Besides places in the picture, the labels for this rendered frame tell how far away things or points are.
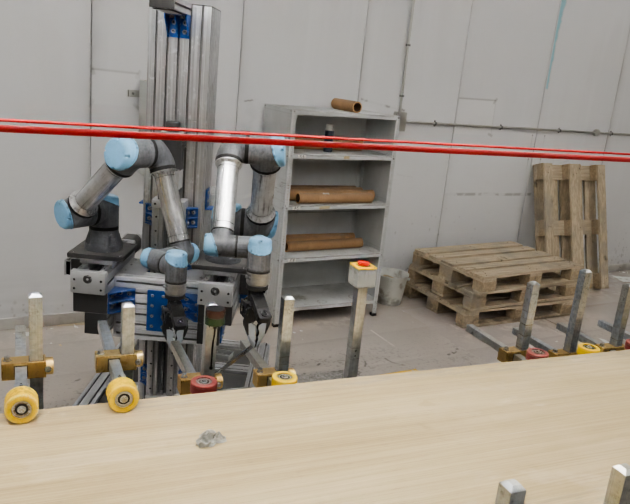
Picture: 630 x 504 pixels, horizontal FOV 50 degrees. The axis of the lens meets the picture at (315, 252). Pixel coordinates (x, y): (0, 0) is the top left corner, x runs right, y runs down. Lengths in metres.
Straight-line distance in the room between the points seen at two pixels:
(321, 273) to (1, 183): 2.46
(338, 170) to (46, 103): 2.18
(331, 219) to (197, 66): 2.80
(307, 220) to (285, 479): 3.79
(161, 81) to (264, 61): 2.16
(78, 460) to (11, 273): 3.11
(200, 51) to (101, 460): 1.72
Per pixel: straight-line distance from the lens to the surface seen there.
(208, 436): 1.80
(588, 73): 7.09
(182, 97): 2.88
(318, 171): 5.27
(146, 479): 1.67
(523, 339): 2.75
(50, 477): 1.70
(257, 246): 2.14
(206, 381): 2.08
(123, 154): 2.44
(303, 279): 5.45
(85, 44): 4.60
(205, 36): 2.86
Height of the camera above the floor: 1.84
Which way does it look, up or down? 15 degrees down
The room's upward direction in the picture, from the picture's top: 6 degrees clockwise
